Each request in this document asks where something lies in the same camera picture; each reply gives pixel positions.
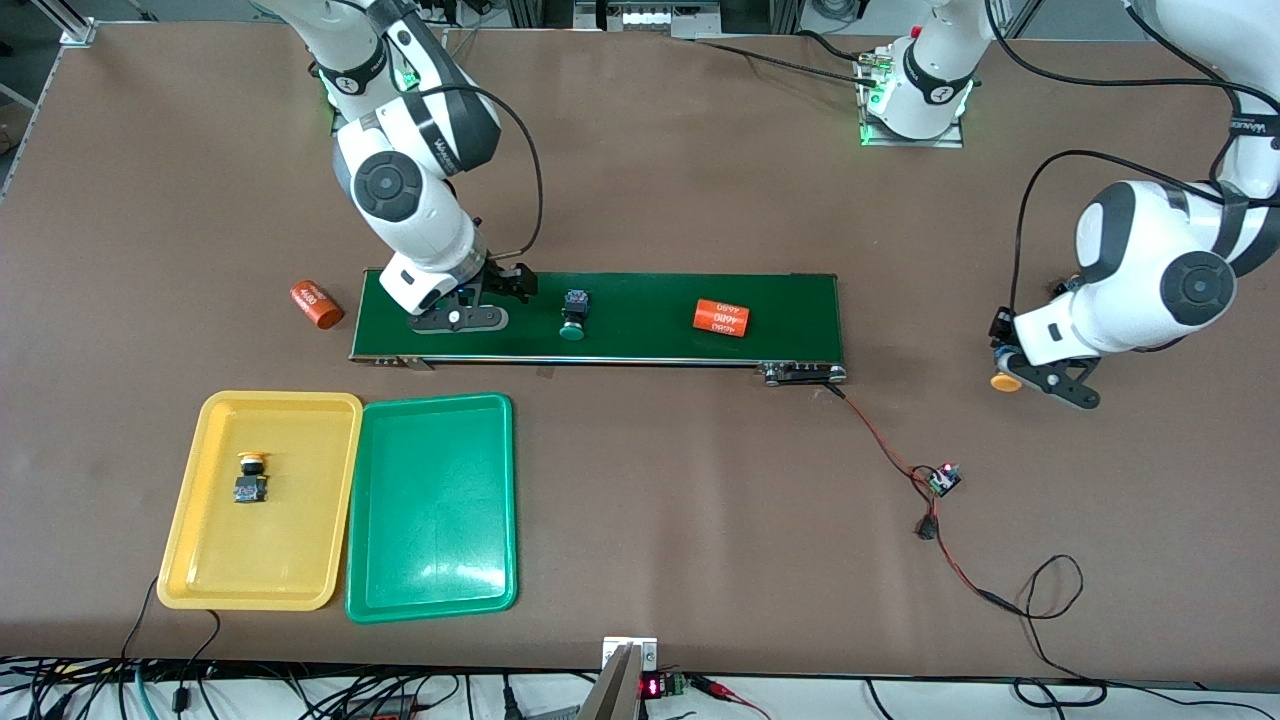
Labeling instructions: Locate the orange cylinder white 4680 print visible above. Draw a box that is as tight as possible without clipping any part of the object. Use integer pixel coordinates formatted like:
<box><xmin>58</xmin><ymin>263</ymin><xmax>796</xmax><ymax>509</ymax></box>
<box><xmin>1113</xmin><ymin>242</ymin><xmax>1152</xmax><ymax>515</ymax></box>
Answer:
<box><xmin>289</xmin><ymin>279</ymin><xmax>346</xmax><ymax>332</ymax></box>
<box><xmin>692</xmin><ymin>298</ymin><xmax>753</xmax><ymax>338</ymax></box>

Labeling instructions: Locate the thin black table cable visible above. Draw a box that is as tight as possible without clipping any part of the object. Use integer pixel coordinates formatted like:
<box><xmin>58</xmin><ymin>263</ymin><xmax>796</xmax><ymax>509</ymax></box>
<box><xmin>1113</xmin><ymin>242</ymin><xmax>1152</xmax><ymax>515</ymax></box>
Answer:
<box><xmin>120</xmin><ymin>575</ymin><xmax>161</xmax><ymax>666</ymax></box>

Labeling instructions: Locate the yellow plastic tray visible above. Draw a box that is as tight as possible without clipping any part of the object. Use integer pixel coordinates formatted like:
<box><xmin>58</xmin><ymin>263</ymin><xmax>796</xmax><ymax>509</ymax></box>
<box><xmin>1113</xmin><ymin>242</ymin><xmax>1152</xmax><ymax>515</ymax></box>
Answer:
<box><xmin>157</xmin><ymin>390</ymin><xmax>364</xmax><ymax>612</ymax></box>

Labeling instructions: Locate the green conveyor belt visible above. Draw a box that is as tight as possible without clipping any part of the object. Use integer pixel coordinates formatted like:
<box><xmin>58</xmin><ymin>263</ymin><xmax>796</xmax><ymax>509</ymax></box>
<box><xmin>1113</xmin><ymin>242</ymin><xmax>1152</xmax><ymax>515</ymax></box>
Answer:
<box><xmin>348</xmin><ymin>268</ymin><xmax>849</xmax><ymax>387</ymax></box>

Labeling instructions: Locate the black cable with inline plug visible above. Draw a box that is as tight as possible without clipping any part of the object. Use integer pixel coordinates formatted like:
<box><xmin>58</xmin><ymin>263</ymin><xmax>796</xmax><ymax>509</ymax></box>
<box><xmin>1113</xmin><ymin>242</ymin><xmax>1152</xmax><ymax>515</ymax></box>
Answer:
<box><xmin>172</xmin><ymin>608</ymin><xmax>223</xmax><ymax>713</ymax></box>

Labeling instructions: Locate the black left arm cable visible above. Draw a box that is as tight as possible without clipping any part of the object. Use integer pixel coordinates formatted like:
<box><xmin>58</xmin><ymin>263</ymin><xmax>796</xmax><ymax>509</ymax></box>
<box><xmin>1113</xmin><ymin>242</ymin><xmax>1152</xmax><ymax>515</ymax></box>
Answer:
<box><xmin>985</xmin><ymin>0</ymin><xmax>1280</xmax><ymax>331</ymax></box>

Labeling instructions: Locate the silver metal table bracket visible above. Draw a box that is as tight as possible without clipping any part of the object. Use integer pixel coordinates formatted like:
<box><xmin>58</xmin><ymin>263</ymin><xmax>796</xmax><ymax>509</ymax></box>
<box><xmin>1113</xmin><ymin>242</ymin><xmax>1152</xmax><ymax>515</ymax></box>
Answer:
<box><xmin>602</xmin><ymin>636</ymin><xmax>660</xmax><ymax>673</ymax></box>

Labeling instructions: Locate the yellow push button switch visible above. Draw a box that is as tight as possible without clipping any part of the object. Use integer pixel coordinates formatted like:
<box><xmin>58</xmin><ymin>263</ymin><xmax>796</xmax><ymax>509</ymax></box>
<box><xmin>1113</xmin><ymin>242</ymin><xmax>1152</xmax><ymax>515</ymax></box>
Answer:
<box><xmin>234</xmin><ymin>453</ymin><xmax>271</xmax><ymax>505</ymax></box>
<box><xmin>988</xmin><ymin>342</ymin><xmax>1025</xmax><ymax>394</ymax></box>

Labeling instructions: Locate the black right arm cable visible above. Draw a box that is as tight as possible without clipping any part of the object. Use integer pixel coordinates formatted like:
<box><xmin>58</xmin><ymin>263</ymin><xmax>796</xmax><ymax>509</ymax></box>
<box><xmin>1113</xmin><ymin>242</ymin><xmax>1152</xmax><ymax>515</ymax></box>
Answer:
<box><xmin>440</xmin><ymin>85</ymin><xmax>546</xmax><ymax>263</ymax></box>

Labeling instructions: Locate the green plastic tray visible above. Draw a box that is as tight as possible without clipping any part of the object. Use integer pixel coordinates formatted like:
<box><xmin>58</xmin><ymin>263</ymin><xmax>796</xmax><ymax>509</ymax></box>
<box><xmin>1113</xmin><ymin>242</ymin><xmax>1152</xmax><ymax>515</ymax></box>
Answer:
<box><xmin>345</xmin><ymin>393</ymin><xmax>519</xmax><ymax>625</ymax></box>

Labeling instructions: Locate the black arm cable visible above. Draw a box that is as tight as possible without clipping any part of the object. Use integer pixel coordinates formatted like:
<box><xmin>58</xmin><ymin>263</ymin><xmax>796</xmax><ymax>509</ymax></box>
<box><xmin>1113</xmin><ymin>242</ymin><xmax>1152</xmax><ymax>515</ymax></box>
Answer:
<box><xmin>440</xmin><ymin>85</ymin><xmax>546</xmax><ymax>263</ymax></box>
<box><xmin>985</xmin><ymin>0</ymin><xmax>1280</xmax><ymax>331</ymax></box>

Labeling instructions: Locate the black base power cable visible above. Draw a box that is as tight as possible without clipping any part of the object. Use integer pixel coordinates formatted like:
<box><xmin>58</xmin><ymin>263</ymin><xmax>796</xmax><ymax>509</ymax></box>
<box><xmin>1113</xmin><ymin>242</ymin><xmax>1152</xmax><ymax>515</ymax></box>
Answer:
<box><xmin>695</xmin><ymin>28</ymin><xmax>881</xmax><ymax>89</ymax></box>

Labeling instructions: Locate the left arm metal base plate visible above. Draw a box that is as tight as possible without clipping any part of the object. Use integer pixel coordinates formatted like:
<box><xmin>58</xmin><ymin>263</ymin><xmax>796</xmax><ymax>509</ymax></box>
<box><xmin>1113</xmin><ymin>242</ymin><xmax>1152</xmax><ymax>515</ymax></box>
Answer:
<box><xmin>858</xmin><ymin>55</ymin><xmax>966</xmax><ymax>150</ymax></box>

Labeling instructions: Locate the red alligator clip lead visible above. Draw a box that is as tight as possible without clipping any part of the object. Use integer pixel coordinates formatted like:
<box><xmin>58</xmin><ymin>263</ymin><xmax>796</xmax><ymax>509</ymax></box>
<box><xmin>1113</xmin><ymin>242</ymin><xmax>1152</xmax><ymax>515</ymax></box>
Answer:
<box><xmin>690</xmin><ymin>676</ymin><xmax>773</xmax><ymax>720</ymax></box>

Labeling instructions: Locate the white lit device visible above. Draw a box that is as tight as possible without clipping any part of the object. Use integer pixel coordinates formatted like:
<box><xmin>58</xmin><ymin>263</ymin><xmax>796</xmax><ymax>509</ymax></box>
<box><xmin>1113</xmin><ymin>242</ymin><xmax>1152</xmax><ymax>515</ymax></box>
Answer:
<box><xmin>575</xmin><ymin>0</ymin><xmax>721</xmax><ymax>33</ymax></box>

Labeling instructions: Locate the red black conveyor wire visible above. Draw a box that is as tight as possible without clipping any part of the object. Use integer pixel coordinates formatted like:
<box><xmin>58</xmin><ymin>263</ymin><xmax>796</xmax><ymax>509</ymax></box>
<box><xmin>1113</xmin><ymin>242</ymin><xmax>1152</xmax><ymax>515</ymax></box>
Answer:
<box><xmin>825</xmin><ymin>383</ymin><xmax>936</xmax><ymax>479</ymax></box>

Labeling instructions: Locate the grey camera stand pole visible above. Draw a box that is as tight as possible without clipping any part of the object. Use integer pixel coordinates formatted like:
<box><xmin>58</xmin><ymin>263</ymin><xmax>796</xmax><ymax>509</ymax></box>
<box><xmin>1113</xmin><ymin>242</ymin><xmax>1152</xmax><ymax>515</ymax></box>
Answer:
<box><xmin>575</xmin><ymin>643</ymin><xmax>643</xmax><ymax>720</ymax></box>

